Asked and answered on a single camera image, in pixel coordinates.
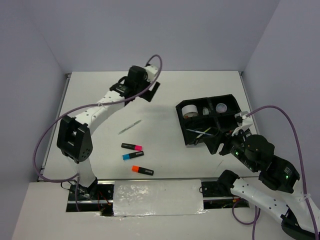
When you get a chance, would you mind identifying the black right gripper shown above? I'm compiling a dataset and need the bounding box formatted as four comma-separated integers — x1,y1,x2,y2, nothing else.
200,123,257,171

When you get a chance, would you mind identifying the green pen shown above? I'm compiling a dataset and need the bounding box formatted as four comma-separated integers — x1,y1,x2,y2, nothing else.
118,119,142,135

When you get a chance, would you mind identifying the yellow pen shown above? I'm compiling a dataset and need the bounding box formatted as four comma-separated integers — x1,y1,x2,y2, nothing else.
196,127,212,139

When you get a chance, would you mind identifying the clear paperclip jar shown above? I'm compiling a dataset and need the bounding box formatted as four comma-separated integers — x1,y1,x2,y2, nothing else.
215,103,228,114

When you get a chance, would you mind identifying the blue pen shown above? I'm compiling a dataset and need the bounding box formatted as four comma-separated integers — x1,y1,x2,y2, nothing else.
186,129,214,136

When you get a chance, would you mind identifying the large white tape roll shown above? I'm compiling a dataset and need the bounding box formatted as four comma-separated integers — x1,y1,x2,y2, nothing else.
181,104,199,119

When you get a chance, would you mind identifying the small clear tape roll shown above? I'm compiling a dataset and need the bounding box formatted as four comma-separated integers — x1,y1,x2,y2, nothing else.
202,107,210,116

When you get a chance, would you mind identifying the pink highlighter marker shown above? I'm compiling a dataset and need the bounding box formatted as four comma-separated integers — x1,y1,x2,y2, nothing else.
121,143,143,151

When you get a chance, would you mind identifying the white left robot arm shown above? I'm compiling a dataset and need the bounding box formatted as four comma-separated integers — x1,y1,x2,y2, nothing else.
57,63,159,200

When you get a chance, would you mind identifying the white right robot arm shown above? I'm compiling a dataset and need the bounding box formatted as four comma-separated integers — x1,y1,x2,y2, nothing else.
201,131,320,240

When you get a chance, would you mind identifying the black compartment organizer tray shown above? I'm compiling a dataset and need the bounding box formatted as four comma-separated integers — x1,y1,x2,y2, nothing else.
175,94,241,146

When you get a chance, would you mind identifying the blue highlighter marker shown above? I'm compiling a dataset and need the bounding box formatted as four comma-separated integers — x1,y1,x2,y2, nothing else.
122,151,144,161

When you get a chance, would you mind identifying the silver foil sheet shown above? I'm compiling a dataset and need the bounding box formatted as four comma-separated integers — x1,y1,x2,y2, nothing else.
113,179,206,217

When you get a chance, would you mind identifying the orange highlighter marker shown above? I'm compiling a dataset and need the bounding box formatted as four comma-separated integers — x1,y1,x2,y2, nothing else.
131,165,154,176

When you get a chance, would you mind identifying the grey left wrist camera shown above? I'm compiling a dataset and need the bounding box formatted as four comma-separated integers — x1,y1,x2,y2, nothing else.
144,65,159,83

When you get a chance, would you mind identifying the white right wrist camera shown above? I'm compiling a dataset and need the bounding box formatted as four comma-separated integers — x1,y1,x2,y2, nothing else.
231,111,254,137

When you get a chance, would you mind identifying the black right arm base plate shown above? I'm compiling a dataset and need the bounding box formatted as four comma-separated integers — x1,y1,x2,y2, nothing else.
199,180,241,199

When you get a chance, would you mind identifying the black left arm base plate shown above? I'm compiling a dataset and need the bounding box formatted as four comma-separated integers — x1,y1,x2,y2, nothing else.
77,184,114,201

